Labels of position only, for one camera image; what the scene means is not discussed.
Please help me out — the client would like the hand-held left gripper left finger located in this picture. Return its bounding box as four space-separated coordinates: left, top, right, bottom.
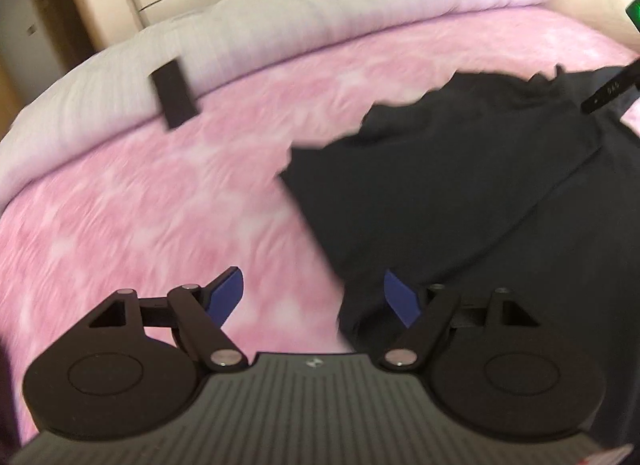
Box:
82 266 251 373

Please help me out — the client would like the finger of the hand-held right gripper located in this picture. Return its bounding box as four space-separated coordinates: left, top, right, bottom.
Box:
581 57 640 116

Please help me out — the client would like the dark brown door frame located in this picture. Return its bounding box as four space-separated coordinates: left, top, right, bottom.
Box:
20 0 98 66

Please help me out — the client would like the dark navy garment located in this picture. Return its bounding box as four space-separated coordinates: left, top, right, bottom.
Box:
279 64 640 451

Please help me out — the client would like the white ribbed quilt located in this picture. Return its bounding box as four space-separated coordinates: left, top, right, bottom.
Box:
0 0 553 216

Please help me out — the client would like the pink rose blanket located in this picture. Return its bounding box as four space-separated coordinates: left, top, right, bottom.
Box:
0 5 640 446

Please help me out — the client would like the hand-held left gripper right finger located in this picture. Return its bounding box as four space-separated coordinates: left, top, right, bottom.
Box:
382 268 543 374

